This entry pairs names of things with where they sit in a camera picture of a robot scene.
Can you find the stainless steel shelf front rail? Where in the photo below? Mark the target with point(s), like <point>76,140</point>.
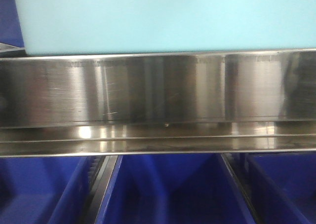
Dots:
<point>249,101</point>

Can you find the dark blue bin bottom middle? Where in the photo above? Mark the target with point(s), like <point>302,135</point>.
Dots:
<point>173,189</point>

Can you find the dark blue bin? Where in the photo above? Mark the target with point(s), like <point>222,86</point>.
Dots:
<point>10,32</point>
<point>283,187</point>
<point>173,189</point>
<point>43,190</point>

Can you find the dark blue bin lower left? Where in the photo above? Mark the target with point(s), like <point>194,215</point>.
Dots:
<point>10,32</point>

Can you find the dark blue bin bottom right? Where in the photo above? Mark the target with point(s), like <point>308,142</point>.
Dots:
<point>283,187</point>

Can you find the light blue plastic bin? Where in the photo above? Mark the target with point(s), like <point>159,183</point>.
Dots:
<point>58,27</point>

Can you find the dark blue bin bottom left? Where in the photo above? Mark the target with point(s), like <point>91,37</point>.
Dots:
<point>43,190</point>

